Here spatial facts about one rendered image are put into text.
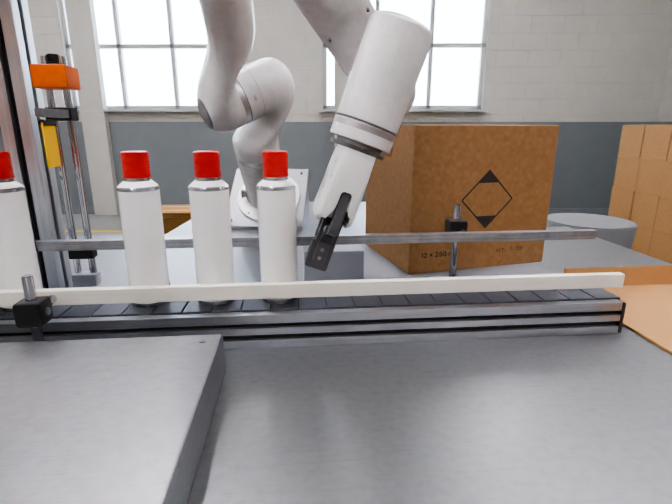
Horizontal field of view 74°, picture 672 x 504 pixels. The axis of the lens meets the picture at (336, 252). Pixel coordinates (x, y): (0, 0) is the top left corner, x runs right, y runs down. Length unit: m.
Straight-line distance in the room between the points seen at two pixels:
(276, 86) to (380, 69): 0.56
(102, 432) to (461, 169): 0.68
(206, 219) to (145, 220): 0.08
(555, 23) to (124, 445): 6.43
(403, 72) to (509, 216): 0.44
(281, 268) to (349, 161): 0.17
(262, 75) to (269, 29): 5.03
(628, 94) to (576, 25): 1.08
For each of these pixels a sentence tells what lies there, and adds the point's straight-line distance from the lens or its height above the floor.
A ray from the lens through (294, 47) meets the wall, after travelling 6.06.
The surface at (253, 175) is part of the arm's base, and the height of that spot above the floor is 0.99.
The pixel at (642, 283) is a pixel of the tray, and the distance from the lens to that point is 1.01.
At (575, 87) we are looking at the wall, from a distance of 6.62.
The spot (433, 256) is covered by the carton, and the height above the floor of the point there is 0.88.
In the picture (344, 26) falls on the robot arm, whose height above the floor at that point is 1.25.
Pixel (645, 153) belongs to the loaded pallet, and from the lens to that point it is 4.19.
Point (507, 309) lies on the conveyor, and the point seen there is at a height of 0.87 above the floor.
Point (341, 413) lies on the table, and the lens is 0.49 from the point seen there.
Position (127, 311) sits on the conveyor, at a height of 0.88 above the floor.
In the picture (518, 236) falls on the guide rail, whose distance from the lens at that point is 0.74.
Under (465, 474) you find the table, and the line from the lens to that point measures 0.44.
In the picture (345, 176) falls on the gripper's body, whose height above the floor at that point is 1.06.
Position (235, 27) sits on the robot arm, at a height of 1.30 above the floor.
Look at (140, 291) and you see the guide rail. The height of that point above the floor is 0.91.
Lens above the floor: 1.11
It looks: 15 degrees down
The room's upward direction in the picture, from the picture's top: straight up
